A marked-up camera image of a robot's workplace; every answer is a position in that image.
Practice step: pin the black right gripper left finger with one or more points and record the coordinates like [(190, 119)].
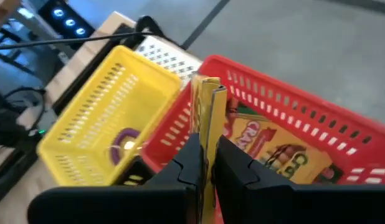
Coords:
[(133, 205)]

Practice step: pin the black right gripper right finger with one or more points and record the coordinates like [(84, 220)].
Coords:
[(273, 205)]

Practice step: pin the Crayola crayon box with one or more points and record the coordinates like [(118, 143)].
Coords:
[(273, 146), (211, 118)]

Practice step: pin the yellow plastic basket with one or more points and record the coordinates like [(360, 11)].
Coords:
[(149, 93)]

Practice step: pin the red plastic basket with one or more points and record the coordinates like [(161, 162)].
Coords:
[(230, 67)]

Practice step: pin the white metal shelf riser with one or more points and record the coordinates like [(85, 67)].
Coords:
[(167, 53)]

